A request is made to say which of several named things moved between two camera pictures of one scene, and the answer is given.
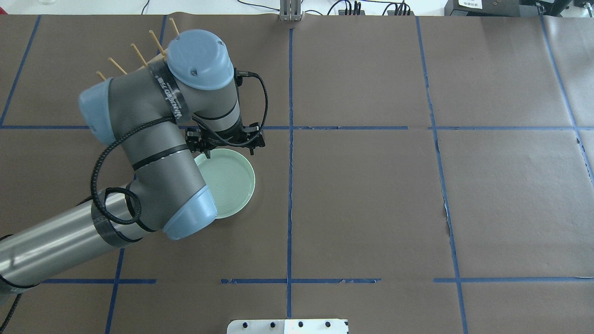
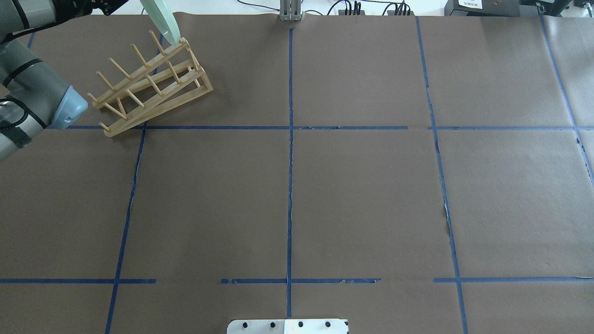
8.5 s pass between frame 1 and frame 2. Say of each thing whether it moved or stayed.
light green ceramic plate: moved
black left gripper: moved
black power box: stayed
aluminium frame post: stayed
